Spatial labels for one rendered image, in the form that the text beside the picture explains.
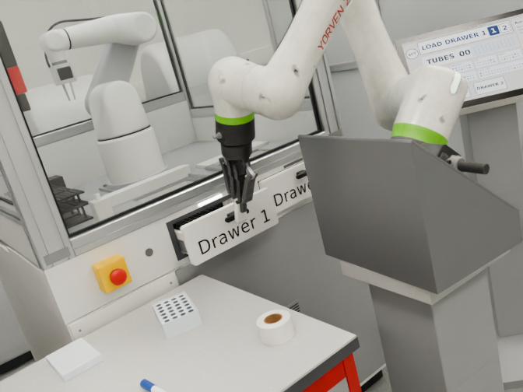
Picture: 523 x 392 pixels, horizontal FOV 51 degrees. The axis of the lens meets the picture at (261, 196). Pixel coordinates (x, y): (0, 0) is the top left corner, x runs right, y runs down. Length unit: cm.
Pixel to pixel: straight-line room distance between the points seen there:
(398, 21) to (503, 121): 123
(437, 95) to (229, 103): 46
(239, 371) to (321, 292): 82
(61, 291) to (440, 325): 88
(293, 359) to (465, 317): 49
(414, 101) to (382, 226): 29
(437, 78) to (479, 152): 74
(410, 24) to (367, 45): 160
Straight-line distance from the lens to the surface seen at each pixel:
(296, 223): 171
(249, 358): 109
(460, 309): 135
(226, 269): 158
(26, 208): 133
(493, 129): 199
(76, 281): 139
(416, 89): 129
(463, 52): 194
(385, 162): 110
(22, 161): 132
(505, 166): 203
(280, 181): 163
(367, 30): 142
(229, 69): 119
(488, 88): 188
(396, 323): 139
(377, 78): 142
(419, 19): 297
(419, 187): 107
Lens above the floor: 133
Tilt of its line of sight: 16 degrees down
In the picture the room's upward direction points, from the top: 15 degrees counter-clockwise
